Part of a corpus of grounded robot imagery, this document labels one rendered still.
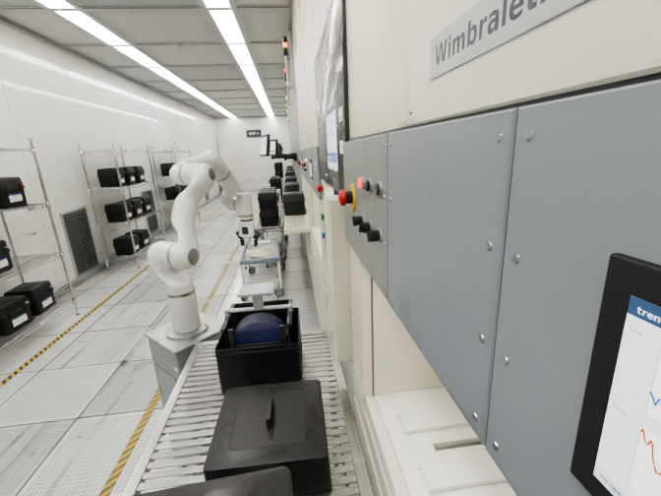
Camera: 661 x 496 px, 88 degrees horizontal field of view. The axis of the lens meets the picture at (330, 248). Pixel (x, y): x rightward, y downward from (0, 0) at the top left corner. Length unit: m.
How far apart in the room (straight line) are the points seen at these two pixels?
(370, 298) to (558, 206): 0.71
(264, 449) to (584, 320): 0.83
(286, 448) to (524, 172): 0.83
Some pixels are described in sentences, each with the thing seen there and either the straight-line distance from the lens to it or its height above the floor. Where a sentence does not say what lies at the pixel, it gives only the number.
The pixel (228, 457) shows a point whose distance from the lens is 0.96.
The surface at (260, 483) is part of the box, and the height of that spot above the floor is 1.01.
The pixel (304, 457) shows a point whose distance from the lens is 0.93.
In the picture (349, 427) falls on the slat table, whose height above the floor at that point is 0.76.
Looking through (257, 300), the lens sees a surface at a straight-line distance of 1.24.
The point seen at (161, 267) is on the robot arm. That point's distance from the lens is 1.66.
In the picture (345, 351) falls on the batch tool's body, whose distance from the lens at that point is 1.16.
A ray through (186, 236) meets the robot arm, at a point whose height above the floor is 1.21.
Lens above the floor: 1.54
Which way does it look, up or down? 16 degrees down
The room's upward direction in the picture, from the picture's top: 3 degrees counter-clockwise
